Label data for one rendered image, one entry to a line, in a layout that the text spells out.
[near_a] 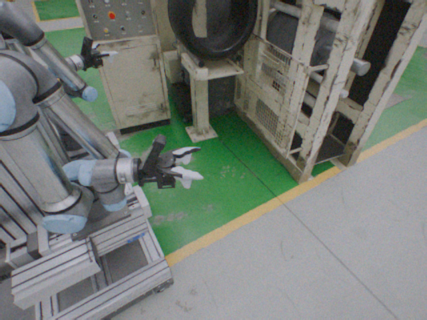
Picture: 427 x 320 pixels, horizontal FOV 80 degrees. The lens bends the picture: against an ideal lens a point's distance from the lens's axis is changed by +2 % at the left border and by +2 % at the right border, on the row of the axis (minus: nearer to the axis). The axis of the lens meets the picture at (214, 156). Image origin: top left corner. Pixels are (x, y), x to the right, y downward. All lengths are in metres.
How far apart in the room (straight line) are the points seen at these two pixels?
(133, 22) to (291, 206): 1.92
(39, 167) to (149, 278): 0.91
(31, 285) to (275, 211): 1.49
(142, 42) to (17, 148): 1.77
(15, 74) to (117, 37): 1.73
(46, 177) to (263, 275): 1.33
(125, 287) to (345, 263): 1.32
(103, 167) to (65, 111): 0.19
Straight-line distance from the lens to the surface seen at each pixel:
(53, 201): 0.89
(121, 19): 2.37
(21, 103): 0.71
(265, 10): 2.28
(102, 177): 0.78
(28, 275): 1.22
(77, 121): 0.84
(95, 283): 1.57
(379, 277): 1.97
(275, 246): 1.83
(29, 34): 1.30
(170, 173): 0.70
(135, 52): 2.39
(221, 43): 2.07
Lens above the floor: 1.58
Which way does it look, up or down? 42 degrees down
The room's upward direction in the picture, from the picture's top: straight up
